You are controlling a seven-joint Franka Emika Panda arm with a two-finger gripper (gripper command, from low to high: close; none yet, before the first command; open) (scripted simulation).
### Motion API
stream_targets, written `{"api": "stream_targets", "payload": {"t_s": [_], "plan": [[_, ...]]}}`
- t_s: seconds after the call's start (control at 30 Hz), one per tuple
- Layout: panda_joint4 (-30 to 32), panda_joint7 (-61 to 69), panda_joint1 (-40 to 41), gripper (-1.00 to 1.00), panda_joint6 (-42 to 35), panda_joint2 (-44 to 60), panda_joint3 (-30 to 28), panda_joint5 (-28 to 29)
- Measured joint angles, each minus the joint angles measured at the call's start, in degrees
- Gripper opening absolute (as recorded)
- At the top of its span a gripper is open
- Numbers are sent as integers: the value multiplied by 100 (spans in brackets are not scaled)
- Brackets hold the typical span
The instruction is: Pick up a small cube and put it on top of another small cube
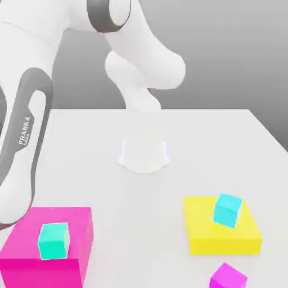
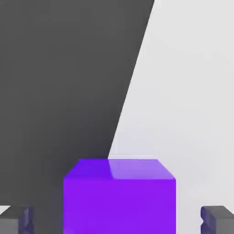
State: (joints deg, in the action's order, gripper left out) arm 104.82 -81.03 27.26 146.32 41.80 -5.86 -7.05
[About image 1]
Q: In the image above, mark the small teal cube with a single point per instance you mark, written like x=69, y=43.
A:
x=52, y=244

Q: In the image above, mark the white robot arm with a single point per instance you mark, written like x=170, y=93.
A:
x=144, y=67

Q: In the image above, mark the large pink box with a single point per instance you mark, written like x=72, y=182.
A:
x=74, y=225

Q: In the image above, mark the small magenta cube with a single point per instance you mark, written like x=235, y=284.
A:
x=227, y=277

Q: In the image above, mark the large yellow box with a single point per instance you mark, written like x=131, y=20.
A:
x=202, y=234

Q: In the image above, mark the small cyan cube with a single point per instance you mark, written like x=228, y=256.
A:
x=226, y=211

